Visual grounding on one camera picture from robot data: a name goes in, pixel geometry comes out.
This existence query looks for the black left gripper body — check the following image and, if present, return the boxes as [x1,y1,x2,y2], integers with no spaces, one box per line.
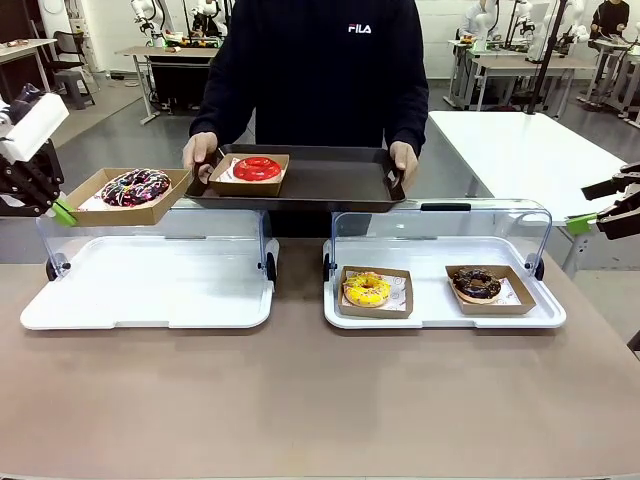
[0,141,65,202]

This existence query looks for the cardboard tray of sprinkle donut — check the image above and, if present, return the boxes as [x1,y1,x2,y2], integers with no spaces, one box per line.
[64,167,194,227]

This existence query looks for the dark donut with colourful sprinkles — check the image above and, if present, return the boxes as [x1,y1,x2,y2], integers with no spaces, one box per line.
[101,168,172,208]

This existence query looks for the cardboard tray of red donut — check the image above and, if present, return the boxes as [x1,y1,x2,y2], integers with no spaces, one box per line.
[208,153,291,198]

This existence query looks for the red glazed donut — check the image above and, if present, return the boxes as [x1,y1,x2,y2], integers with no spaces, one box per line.
[232,156,285,183]

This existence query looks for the black serving tray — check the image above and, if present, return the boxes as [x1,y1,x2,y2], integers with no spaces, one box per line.
[183,144,407,215]

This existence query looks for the person left forearm navy sleeve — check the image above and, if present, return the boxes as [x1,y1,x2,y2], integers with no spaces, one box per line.
[382,79,430,157]

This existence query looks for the person right forearm navy sleeve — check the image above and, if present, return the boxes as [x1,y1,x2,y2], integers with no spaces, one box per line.
[188,79,259,147]

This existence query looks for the cardboard tray of chocolate donut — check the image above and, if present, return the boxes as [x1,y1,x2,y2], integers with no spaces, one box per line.
[444,264,537,316]

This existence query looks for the paper liner under chocolate donut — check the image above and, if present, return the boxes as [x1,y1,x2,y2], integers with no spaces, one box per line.
[495,276,522,306]

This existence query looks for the chocolate glazed donut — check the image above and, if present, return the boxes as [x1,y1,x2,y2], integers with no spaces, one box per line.
[452,267,503,305]

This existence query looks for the background person dark clothes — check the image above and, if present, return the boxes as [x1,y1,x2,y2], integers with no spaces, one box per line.
[589,0,634,40]

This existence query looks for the background person white shirt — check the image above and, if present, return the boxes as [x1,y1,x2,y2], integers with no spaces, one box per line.
[458,0,494,40]

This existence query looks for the paper liner under yellow donut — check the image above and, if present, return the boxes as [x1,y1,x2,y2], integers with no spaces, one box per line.
[383,272,409,307]

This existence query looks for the cardboard tray of yellow donut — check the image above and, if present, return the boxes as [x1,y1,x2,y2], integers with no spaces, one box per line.
[337,265,414,320]

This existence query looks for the yellow glazed donut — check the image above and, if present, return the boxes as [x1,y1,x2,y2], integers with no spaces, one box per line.
[342,271,392,308]

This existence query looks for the person torso navy sweater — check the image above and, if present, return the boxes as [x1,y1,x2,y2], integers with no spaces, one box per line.
[189,0,430,239]

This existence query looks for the person right hand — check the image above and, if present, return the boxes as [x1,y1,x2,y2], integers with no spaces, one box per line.
[182,131,222,186]

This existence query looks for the person left hand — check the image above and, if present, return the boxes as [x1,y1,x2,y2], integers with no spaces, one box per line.
[388,141,421,194]

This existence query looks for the white side table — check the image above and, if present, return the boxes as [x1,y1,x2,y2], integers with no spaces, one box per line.
[428,109,635,274]

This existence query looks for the grey plastic stool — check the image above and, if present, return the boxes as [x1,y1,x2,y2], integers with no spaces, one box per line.
[52,69,97,111]

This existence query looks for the white display tray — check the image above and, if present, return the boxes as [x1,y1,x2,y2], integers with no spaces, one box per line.
[19,234,280,331]
[322,234,568,330]

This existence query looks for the light wooden background table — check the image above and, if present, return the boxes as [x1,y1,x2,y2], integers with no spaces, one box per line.
[0,38,59,101]

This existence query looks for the black office chair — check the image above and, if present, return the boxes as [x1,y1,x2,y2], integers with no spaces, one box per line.
[49,30,92,72]

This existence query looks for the black stand pole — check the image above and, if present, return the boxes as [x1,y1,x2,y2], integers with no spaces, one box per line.
[525,0,572,116]

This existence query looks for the grey background workbench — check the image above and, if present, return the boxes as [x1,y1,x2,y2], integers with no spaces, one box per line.
[447,38,599,119]

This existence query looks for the clear display cover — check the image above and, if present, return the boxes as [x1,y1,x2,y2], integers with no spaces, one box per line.
[35,207,278,289]
[322,198,554,284]

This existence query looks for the beige background workbench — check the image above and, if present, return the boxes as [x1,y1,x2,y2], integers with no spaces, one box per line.
[114,45,221,127]

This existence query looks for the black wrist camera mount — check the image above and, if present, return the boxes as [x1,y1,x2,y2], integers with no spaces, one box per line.
[9,83,44,119]

